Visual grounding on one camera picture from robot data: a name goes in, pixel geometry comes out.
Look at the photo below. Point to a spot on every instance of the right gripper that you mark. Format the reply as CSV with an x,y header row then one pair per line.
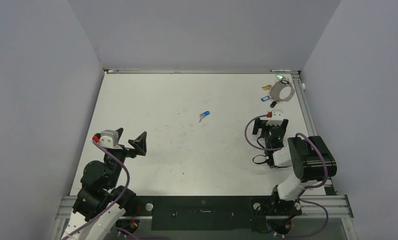
x,y
261,123

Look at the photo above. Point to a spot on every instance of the metal key ring plate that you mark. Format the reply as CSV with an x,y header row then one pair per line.
x,y
282,91

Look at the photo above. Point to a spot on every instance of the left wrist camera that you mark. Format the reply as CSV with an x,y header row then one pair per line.
x,y
107,139

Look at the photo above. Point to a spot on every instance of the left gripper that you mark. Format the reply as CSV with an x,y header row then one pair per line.
x,y
139,143

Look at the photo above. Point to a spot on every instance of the blue tagged key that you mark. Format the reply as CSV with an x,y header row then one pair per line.
x,y
264,99
203,115

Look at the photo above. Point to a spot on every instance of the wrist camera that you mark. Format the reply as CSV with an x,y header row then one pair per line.
x,y
275,115
107,139

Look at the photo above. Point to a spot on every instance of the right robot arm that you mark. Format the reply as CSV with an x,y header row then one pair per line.
x,y
308,157

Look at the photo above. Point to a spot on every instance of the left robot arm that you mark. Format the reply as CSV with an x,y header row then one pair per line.
x,y
104,195

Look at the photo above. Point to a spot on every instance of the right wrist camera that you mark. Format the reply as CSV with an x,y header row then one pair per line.
x,y
275,115

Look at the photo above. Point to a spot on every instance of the black tagged key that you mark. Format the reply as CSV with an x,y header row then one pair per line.
x,y
273,104

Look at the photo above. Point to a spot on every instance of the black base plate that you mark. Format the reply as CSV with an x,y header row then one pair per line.
x,y
209,213

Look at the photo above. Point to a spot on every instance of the aluminium frame rail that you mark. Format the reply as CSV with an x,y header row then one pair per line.
x,y
336,211

